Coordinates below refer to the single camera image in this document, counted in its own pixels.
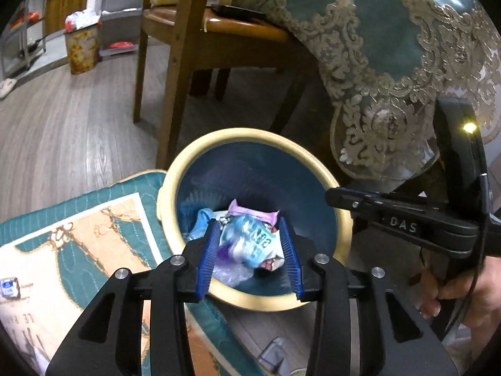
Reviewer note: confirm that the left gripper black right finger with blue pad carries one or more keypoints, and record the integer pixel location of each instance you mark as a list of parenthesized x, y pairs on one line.
[(360, 316)]

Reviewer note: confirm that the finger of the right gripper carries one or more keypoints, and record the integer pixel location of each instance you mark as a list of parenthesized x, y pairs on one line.
[(364, 204)]

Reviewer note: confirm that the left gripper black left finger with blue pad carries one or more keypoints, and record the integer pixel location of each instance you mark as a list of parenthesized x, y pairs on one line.
[(106, 338)]

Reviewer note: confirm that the blue white snack wrapper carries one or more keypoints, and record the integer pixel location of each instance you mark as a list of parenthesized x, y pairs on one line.
[(248, 236)]

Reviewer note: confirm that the clear plastic bag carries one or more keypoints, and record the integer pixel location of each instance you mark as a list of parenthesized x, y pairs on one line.
[(232, 275)]

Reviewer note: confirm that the floral patterned trash can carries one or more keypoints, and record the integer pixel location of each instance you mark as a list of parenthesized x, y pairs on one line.
[(82, 40)]

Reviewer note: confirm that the person's right hand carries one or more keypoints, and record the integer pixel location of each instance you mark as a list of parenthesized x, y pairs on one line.
[(484, 308)]

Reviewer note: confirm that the blue bin with yellow rim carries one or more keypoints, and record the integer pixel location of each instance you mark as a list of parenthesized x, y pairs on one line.
[(261, 171)]

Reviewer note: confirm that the teal and cream floor mat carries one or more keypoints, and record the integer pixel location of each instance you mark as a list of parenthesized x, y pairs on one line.
[(64, 254)]

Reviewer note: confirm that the small blue white packet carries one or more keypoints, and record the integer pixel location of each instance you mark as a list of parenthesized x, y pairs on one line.
[(10, 289)]

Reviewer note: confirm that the teal lace tablecloth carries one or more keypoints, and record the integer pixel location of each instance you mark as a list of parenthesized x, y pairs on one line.
[(384, 63)]

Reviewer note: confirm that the black phone on chair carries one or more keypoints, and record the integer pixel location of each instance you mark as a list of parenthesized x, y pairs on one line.
[(237, 13)]

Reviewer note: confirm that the wooden chair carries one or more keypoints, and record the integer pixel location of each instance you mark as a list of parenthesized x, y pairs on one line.
[(200, 40)]

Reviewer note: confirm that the white slippers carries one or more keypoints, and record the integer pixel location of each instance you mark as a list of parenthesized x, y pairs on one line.
[(6, 87)]

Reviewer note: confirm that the grey metal shelf rack left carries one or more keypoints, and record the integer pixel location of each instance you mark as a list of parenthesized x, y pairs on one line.
[(23, 38)]

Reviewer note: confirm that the grey rolling shelf unit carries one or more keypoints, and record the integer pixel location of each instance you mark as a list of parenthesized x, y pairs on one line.
[(120, 26)]

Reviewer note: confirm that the wooden kitchen cabinet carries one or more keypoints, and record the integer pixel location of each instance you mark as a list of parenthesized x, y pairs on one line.
[(56, 12)]

